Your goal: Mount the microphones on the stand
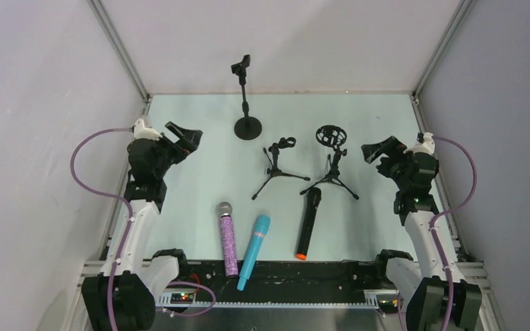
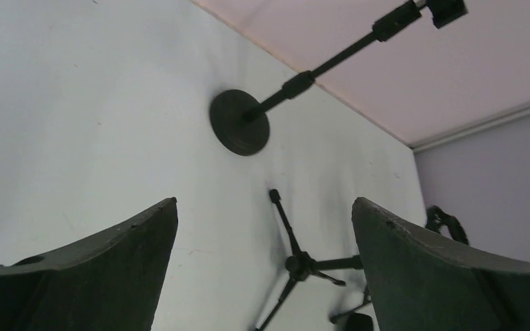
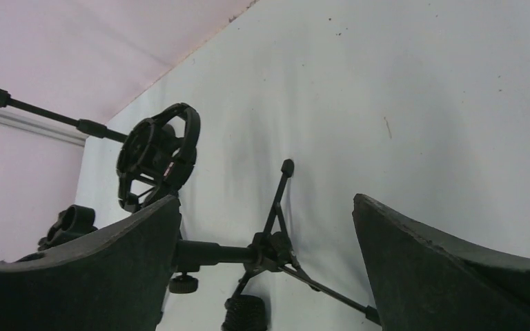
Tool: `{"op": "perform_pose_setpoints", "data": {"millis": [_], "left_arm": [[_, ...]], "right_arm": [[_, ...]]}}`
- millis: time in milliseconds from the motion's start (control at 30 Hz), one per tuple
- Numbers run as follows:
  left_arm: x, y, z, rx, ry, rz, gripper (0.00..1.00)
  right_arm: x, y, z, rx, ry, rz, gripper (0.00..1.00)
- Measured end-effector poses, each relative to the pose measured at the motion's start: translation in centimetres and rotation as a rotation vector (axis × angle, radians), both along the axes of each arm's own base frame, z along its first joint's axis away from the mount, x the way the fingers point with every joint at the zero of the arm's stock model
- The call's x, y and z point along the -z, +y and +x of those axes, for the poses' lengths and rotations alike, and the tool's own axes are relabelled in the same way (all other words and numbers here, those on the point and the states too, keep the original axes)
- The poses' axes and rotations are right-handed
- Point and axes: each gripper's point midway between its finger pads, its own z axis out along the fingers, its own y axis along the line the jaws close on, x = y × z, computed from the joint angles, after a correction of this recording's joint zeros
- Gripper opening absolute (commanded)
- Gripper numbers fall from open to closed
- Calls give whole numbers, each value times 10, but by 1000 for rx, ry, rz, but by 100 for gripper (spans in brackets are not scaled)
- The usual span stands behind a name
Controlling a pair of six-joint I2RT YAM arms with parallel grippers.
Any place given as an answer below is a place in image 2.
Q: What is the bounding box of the small black tripod microphone stand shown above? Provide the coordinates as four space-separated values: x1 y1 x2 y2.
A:
255 189 363 330

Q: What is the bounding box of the black round-base microphone stand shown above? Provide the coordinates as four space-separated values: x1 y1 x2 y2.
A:
209 0 468 157

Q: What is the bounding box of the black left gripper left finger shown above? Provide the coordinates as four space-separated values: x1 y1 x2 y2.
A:
0 197 178 330

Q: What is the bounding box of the black shock-mount tripod stand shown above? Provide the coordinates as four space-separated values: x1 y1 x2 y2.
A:
329 205 470 330

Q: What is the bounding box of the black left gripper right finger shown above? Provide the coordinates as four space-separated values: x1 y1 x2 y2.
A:
351 197 530 330

